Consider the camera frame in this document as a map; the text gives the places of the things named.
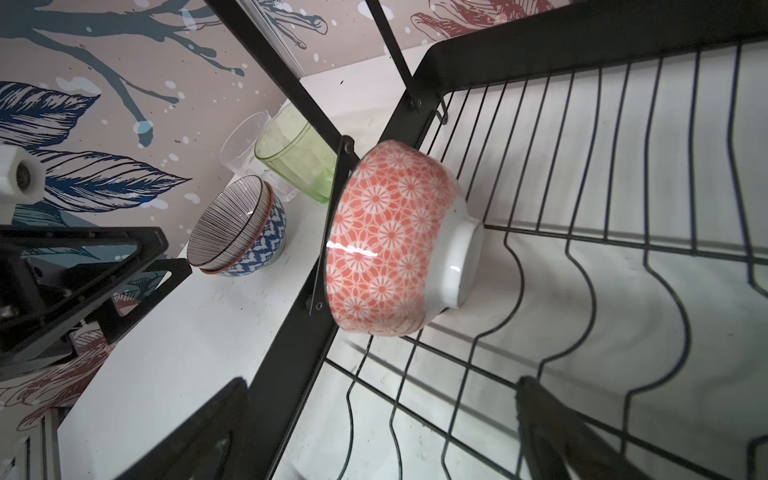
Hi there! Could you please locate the pink floral bowl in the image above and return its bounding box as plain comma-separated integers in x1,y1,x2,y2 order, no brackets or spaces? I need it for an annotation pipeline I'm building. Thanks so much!
325,140,483,337

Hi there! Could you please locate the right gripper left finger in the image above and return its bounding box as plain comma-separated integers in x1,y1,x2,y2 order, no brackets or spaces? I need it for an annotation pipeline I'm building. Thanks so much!
119,378,249,479

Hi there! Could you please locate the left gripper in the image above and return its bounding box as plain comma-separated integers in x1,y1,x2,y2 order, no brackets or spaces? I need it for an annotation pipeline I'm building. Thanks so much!
1,227,192,366

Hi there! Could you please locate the blue zigzag patterned bowl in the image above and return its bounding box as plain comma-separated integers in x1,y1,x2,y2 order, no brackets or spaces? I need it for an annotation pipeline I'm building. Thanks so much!
201,194,287,277

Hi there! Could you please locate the clear glass tumbler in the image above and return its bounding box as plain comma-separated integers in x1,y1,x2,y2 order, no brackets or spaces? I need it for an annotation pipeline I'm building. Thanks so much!
219,111,298,202

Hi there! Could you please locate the green glass tumbler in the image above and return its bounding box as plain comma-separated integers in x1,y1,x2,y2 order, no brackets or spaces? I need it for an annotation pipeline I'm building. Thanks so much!
254,103,337,203

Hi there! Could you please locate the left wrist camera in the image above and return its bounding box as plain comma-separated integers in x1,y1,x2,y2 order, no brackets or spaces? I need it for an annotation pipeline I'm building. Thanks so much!
1,145,46,226

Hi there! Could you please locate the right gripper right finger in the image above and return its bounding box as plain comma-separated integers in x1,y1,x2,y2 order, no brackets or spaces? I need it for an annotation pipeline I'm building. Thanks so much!
516,376,647,479

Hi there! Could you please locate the black two-tier dish rack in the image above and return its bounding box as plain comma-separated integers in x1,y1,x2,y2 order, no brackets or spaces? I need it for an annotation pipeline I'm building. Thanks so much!
233,1,767,479

